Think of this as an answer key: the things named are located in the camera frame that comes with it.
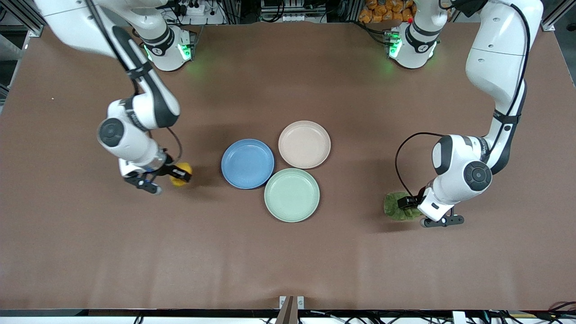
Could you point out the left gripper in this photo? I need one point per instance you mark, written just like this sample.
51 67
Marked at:
412 202

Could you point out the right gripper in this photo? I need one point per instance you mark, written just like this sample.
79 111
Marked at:
169 170

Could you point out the yellow lemon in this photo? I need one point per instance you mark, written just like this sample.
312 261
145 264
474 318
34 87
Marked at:
184 168

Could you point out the green lettuce leaf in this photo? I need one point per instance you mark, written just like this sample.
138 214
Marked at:
391 207

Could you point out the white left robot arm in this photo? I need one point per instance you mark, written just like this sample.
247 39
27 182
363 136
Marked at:
495 58

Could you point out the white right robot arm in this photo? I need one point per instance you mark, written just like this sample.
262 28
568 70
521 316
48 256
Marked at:
139 112

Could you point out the blue plate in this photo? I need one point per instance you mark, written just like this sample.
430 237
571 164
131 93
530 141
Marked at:
247 164

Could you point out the pale green plate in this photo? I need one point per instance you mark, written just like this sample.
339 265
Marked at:
292 195

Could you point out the beige plate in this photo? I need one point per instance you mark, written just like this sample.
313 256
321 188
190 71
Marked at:
304 145

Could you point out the white power strip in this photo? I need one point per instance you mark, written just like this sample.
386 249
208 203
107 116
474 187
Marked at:
191 8

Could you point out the bag of oranges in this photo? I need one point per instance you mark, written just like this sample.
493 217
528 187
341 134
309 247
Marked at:
382 11

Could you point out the metal table edge bracket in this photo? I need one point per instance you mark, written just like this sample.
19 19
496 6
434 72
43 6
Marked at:
291 303

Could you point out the aluminium frame profile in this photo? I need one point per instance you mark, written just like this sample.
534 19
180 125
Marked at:
552 20
22 15

